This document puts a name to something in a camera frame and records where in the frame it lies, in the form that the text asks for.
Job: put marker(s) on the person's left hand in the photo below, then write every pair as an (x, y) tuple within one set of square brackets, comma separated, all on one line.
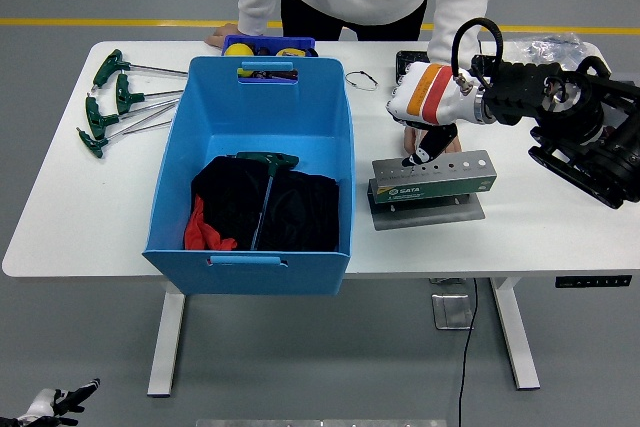
[(411, 139)]

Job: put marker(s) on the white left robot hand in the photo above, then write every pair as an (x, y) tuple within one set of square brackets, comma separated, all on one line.
[(65, 399)]

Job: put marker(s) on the person's right hand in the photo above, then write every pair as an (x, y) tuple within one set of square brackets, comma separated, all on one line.
[(222, 34)]

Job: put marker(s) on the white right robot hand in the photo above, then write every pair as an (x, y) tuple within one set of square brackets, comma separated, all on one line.
[(430, 97)]

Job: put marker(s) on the green grey hex key rack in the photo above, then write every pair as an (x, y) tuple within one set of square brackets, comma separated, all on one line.
[(430, 192)]

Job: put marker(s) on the large blue storage box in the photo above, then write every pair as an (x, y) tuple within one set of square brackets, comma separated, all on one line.
[(280, 107)]

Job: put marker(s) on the yellow ball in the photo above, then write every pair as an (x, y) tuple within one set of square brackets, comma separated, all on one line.
[(237, 49)]

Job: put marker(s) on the black plastic case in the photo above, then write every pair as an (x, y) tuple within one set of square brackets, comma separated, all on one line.
[(407, 62)]

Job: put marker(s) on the small dark blue bin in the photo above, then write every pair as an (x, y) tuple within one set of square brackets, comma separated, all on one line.
[(270, 40)]

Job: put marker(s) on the yellow tape measure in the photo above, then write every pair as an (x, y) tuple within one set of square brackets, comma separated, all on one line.
[(290, 53)]

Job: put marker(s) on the white table leg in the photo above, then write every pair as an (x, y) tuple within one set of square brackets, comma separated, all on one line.
[(167, 342), (515, 337)]

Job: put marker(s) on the black and red cloth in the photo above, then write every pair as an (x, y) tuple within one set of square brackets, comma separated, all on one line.
[(310, 212)]

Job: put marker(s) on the clear plastic parts bag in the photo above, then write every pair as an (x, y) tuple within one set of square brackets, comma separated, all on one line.
[(550, 47)]

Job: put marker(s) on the metal floor plate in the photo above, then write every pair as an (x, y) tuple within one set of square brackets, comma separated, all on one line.
[(450, 312)]

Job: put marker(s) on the black table control panel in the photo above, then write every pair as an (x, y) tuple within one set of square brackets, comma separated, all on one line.
[(590, 282)]

